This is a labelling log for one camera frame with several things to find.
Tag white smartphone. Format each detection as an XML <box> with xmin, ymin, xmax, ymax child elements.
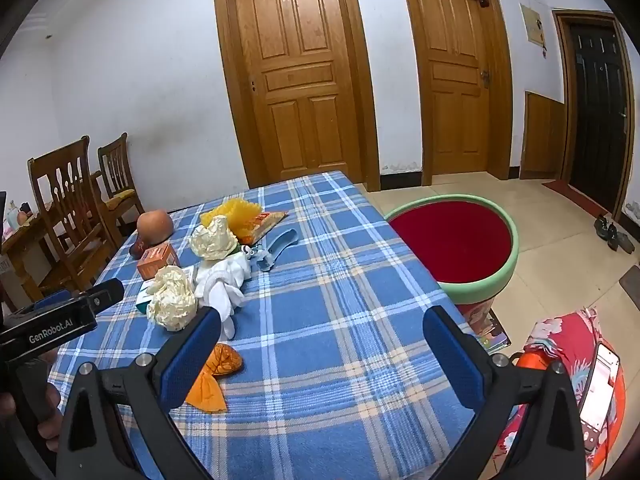
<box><xmin>579</xmin><ymin>342</ymin><xmax>621</xmax><ymax>453</ymax></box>

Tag orange peel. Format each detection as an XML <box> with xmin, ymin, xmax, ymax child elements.
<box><xmin>202</xmin><ymin>342</ymin><xmax>244</xmax><ymax>376</ymax></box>
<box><xmin>185</xmin><ymin>367</ymin><xmax>227</xmax><ymax>413</ymax></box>

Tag wooden side table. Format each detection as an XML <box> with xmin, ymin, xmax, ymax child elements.
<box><xmin>0</xmin><ymin>205</ymin><xmax>56</xmax><ymax>306</ymax></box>

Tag black entrance door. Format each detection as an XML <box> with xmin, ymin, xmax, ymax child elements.
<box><xmin>552</xmin><ymin>9</ymin><xmax>633</xmax><ymax>216</ymax></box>

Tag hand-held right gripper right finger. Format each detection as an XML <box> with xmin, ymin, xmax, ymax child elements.
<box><xmin>422</xmin><ymin>305</ymin><xmax>587</xmax><ymax>480</ymax></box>

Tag grey floor mat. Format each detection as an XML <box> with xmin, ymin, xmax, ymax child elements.
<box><xmin>619</xmin><ymin>266</ymin><xmax>640</xmax><ymax>308</ymax></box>

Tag brown round fruit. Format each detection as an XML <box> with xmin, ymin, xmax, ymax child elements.
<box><xmin>137</xmin><ymin>210</ymin><xmax>174</xmax><ymax>246</ymax></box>

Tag white cloth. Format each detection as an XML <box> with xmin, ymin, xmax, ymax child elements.
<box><xmin>194</xmin><ymin>252</ymin><xmax>251</xmax><ymax>341</ymax></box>

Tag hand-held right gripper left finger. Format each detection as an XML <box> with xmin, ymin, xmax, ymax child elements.
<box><xmin>56</xmin><ymin>305</ymin><xmax>223</xmax><ymax>480</ymax></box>

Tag red bin with green rim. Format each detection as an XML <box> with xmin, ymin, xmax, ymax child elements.
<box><xmin>384</xmin><ymin>195</ymin><xmax>521</xmax><ymax>341</ymax></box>

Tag beige wall box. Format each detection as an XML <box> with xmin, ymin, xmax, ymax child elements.
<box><xmin>520</xmin><ymin>4</ymin><xmax>545</xmax><ymax>46</ymax></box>

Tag orange snack packet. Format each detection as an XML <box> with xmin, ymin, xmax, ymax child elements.
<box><xmin>240</xmin><ymin>210</ymin><xmax>288</xmax><ymax>243</ymax></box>

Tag low wooden wall panel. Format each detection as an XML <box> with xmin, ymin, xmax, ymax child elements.
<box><xmin>520</xmin><ymin>91</ymin><xmax>568</xmax><ymax>181</ymax></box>

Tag wooden door with metal handle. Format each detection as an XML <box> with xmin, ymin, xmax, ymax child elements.
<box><xmin>397</xmin><ymin>0</ymin><xmax>513</xmax><ymax>186</ymax></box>

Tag cream paper ball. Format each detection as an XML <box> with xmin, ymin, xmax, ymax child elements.
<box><xmin>189</xmin><ymin>215</ymin><xmax>238</xmax><ymax>261</ymax></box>
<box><xmin>146</xmin><ymin>266</ymin><xmax>198</xmax><ymax>332</ymax></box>

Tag yellow foam fruit net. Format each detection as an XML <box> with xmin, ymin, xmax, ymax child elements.
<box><xmin>200</xmin><ymin>197</ymin><xmax>264</xmax><ymax>241</ymax></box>

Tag small orange box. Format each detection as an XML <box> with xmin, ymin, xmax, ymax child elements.
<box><xmin>136</xmin><ymin>242</ymin><xmax>181</xmax><ymax>281</ymax></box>

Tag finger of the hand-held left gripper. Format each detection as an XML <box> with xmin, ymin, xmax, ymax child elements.
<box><xmin>75</xmin><ymin>278</ymin><xmax>125</xmax><ymax>313</ymax></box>
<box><xmin>31</xmin><ymin>288</ymin><xmax>72</xmax><ymax>312</ymax></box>

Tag colourful book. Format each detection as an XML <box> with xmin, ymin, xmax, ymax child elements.
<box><xmin>465</xmin><ymin>307</ymin><xmax>512</xmax><ymax>351</ymax></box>

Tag wooden chair with yellow cushion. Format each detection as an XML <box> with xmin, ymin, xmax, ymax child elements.
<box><xmin>97</xmin><ymin>132</ymin><xmax>146</xmax><ymax>246</ymax></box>

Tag red door mat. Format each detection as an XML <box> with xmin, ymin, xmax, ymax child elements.
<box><xmin>542</xmin><ymin>180</ymin><xmax>611</xmax><ymax>218</ymax></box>

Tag wooden arched panel door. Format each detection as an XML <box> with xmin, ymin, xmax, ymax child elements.
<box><xmin>212</xmin><ymin>0</ymin><xmax>381</xmax><ymax>192</ymax></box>

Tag white and teal box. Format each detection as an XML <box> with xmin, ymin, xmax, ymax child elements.
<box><xmin>136</xmin><ymin>266</ymin><xmax>196</xmax><ymax>313</ymax></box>

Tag blue plaid tablecloth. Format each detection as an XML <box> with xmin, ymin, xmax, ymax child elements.
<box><xmin>50</xmin><ymin>170</ymin><xmax>501</xmax><ymax>480</ymax></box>

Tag orange plastic item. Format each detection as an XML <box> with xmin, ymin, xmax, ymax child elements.
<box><xmin>515</xmin><ymin>350</ymin><xmax>556</xmax><ymax>372</ymax></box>

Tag person's left hand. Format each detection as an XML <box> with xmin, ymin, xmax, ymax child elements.
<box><xmin>0</xmin><ymin>350</ymin><xmax>62</xmax><ymax>441</ymax></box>

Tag blue plastic peeler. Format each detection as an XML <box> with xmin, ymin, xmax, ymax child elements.
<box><xmin>257</xmin><ymin>228</ymin><xmax>299</xmax><ymax>272</ymax></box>

